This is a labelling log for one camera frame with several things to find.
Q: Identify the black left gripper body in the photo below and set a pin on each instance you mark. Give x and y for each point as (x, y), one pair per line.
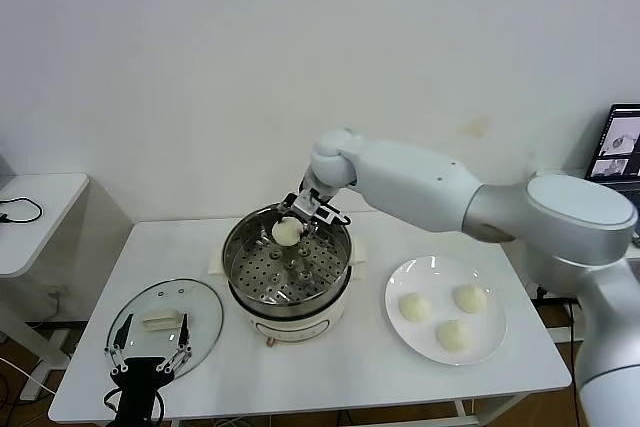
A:
(140, 382)

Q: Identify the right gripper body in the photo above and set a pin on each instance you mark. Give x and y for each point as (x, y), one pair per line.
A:
(306, 206)

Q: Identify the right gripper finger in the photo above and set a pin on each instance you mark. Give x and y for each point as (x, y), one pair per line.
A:
(310, 228)
(287, 206)

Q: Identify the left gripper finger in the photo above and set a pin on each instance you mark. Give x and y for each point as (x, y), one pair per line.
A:
(126, 332)
(184, 332)

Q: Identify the white steamed baozi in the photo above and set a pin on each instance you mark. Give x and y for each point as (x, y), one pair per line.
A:
(414, 306)
(285, 233)
(470, 298)
(453, 335)

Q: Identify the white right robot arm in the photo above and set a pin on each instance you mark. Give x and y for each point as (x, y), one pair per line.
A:
(425, 172)

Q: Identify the stainless steel steamer basket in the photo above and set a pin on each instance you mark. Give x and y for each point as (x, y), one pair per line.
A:
(325, 299)

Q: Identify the cream electric cooker base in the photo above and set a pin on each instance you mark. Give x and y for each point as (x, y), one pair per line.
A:
(300, 327)

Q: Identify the white round plate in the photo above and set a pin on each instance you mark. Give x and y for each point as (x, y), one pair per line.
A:
(440, 277)

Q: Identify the white side table beige panel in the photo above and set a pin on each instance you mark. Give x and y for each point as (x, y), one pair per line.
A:
(45, 207)

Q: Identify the grey laptop with keyboard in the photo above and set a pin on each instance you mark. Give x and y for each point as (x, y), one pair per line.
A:
(617, 142)

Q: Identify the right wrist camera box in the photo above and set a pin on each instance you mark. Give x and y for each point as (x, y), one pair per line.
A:
(328, 215)

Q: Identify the white work table frame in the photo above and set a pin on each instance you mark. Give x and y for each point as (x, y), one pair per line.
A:
(462, 414)

